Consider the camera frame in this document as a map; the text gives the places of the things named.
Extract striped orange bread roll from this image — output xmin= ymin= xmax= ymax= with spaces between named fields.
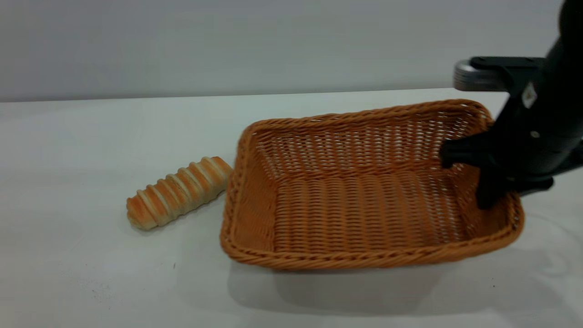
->
xmin=126 ymin=156 xmax=234 ymax=231

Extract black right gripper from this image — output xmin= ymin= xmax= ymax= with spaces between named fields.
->
xmin=439 ymin=39 xmax=583 ymax=210

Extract orange woven wicker basket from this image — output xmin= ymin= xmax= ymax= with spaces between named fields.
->
xmin=220 ymin=99 xmax=525 ymax=272

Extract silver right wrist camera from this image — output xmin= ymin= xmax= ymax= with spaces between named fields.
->
xmin=453 ymin=56 xmax=546 ymax=98

